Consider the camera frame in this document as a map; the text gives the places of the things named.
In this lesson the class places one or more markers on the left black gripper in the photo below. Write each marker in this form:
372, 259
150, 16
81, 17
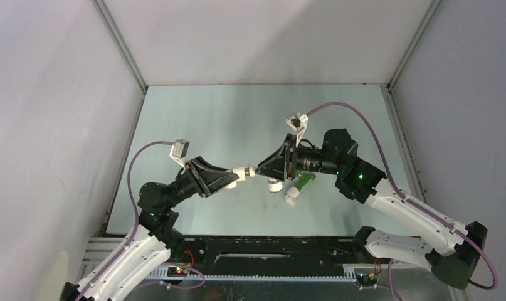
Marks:
207, 182

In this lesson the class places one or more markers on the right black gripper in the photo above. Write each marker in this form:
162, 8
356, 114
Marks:
279, 165

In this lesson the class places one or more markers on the white plastic faucet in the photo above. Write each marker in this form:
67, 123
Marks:
274, 185

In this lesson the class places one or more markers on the green plastic faucet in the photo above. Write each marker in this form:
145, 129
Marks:
304, 178

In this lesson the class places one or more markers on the white elbow fitting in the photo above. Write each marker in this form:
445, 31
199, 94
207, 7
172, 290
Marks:
242, 173
291, 196

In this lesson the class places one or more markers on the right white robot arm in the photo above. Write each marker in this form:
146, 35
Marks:
449, 249

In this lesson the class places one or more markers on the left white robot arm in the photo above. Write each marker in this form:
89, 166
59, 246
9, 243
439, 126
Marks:
153, 240

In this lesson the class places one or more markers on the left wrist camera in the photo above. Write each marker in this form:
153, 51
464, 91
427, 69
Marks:
178, 151

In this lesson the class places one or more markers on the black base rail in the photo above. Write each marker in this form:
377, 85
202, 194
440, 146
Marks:
272, 255

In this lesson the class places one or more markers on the grey cable duct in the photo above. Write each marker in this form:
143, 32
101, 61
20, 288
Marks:
164, 274

